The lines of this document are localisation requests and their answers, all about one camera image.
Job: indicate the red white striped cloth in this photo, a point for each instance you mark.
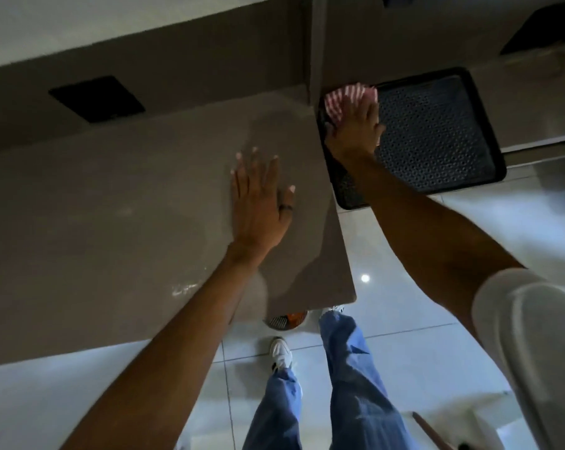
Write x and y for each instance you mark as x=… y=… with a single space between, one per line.
x=341 y=100

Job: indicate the person's right thumb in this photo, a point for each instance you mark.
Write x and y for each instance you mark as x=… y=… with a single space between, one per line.
x=331 y=133

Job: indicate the white sneaker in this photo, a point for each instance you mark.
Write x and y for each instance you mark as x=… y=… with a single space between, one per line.
x=334 y=309
x=280 y=353

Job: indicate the person's left hand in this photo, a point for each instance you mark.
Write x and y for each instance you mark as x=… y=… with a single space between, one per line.
x=256 y=215

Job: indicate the white shirt sleeve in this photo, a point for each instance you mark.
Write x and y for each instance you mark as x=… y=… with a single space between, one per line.
x=535 y=346

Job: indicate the person's right hand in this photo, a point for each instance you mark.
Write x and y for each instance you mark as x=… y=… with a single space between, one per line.
x=355 y=133

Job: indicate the black rectangular table hatch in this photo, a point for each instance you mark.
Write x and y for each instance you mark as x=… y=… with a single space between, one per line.
x=545 y=30
x=97 y=99

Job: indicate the person's left little finger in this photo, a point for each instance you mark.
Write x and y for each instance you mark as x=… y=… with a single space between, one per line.
x=234 y=185

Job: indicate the person's left forearm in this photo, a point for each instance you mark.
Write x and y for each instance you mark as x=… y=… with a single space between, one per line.
x=170 y=360

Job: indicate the orange black mesh object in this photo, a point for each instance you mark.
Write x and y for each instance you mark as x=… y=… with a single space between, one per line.
x=288 y=319

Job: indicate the black perforated tray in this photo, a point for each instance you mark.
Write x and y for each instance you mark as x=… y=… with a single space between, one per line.
x=437 y=135

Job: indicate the person's left middle finger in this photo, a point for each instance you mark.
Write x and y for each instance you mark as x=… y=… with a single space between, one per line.
x=256 y=168

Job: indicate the blue jeans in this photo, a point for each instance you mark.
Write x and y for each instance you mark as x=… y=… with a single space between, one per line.
x=357 y=398

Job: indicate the person's left thumb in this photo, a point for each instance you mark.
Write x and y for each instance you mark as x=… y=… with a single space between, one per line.
x=287 y=201

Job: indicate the person's right forearm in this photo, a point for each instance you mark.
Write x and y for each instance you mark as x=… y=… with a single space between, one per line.
x=427 y=238

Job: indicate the brown wooden stick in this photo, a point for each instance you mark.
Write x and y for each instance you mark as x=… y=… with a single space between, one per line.
x=431 y=433

